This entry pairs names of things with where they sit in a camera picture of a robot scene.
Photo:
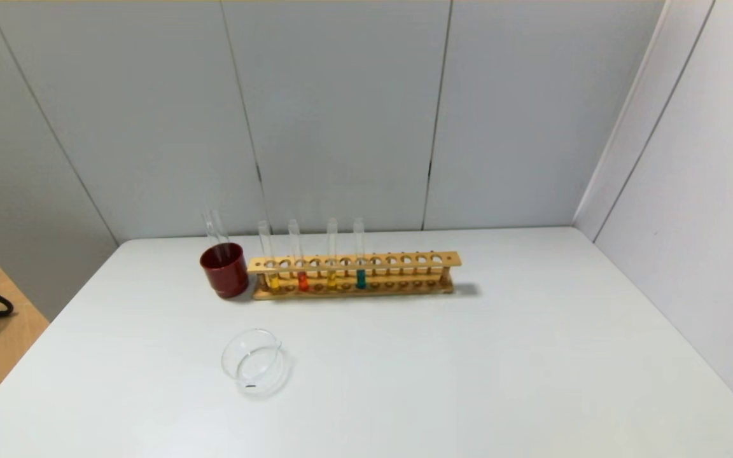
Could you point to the test tube with red pigment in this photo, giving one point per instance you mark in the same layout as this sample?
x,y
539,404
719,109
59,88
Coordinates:
x,y
303,282

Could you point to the wooden test tube rack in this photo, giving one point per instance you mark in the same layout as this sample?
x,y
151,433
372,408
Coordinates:
x,y
354,263

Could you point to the dark red cylindrical cup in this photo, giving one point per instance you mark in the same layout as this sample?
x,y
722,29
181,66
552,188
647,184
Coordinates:
x,y
224,275

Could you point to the test tube with blue pigment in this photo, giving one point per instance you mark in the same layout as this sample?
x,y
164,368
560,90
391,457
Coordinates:
x,y
360,278

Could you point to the test tube with yellow pigment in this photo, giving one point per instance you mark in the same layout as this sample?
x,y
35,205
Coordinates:
x,y
332,280
272,281

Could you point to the clear glass beaker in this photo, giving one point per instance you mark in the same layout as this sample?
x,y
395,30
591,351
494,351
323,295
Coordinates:
x,y
255,372

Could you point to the empty glass test tube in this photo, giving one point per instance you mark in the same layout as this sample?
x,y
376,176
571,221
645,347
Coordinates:
x,y
214,228

